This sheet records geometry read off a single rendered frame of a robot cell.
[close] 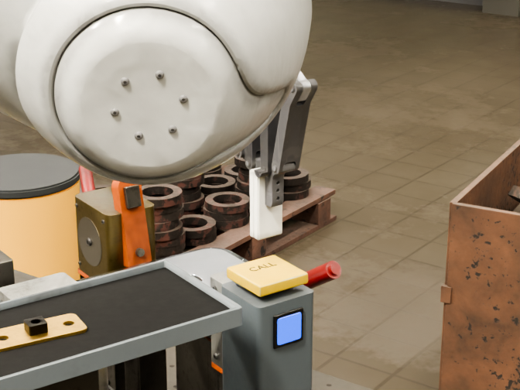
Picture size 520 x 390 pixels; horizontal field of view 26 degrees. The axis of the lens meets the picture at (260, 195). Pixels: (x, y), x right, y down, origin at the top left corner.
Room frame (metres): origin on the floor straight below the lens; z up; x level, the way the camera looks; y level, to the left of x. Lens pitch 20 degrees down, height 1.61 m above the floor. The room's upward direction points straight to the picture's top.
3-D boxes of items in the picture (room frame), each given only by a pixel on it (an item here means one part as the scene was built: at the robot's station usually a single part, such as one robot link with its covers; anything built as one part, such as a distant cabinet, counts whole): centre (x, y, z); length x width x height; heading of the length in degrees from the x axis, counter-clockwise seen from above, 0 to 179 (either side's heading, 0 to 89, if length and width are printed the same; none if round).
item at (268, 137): (1.03, -0.01, 1.32); 0.04 x 0.01 x 0.11; 125
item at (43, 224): (3.14, 0.71, 0.28); 0.36 x 0.36 x 0.57
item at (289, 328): (1.01, -0.03, 1.11); 0.03 x 0.01 x 0.03; 125
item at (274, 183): (1.02, -0.02, 1.26); 0.03 x 0.01 x 0.05; 35
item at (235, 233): (3.99, 0.29, 0.20); 1.09 x 0.75 x 0.39; 143
